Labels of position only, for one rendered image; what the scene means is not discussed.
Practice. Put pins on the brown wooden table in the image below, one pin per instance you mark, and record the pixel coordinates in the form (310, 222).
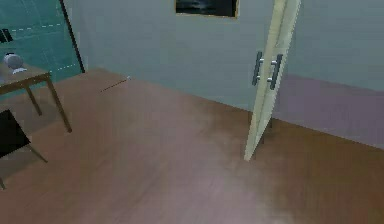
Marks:
(23, 78)

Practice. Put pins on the small black object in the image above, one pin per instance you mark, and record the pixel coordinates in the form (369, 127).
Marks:
(5, 35)

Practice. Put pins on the black chair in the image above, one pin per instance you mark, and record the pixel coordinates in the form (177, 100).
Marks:
(10, 133)

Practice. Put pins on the cream room door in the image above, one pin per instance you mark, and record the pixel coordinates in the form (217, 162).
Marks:
(270, 83)

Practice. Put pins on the teal window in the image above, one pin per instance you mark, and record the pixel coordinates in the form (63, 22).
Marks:
(36, 36)

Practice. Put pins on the dark framed wall picture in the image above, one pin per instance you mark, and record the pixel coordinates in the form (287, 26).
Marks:
(206, 6)

